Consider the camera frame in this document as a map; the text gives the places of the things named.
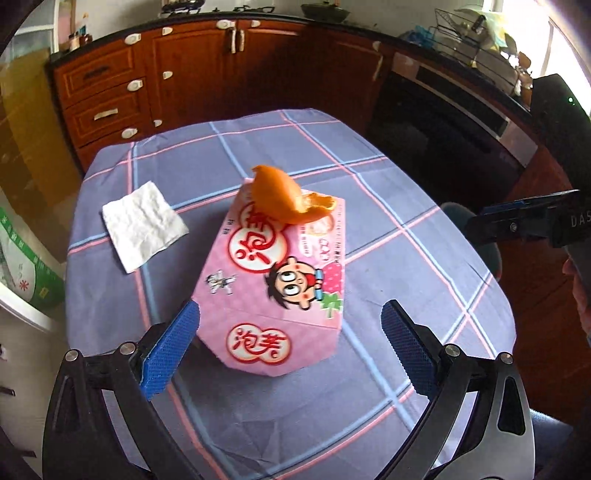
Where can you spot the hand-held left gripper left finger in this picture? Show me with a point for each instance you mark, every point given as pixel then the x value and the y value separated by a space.
pixel 171 350

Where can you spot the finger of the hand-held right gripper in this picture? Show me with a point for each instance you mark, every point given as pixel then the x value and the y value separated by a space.
pixel 521 205
pixel 508 226

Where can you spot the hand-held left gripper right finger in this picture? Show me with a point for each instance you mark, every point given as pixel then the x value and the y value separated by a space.
pixel 406 350

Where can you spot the pink cartoon snack box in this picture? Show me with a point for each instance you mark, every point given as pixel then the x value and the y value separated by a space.
pixel 258 295

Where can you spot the person's right forearm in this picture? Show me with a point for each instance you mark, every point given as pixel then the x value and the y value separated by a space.
pixel 551 434

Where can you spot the person's right hand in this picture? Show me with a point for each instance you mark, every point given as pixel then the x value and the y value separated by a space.
pixel 582 300

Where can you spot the wooden corner cabinet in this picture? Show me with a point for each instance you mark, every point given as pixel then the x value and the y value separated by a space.
pixel 540 184

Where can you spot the dark blue chair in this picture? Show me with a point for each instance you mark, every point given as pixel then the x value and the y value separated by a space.
pixel 455 214

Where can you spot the blue checked tablecloth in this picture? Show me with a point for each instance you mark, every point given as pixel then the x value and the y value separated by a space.
pixel 392 221

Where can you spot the black built-in oven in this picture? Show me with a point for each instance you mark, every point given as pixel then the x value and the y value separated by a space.
pixel 443 120

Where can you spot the white folded napkin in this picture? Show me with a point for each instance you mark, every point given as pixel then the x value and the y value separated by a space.
pixel 143 226

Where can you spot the green white sack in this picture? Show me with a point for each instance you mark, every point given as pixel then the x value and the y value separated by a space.
pixel 27 267

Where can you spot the orange peel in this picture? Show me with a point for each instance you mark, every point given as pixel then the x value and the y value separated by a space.
pixel 277 194

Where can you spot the blue cloth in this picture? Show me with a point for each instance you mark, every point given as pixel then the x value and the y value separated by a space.
pixel 420 36

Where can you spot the wooden kitchen cabinet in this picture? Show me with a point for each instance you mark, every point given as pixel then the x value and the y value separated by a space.
pixel 198 83

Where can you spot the black wok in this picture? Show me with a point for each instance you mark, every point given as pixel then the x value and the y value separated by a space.
pixel 325 11

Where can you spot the small condiment jars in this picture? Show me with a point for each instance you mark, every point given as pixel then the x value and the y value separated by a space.
pixel 79 39

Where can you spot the gas stove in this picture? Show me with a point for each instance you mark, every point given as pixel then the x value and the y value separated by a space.
pixel 217 8

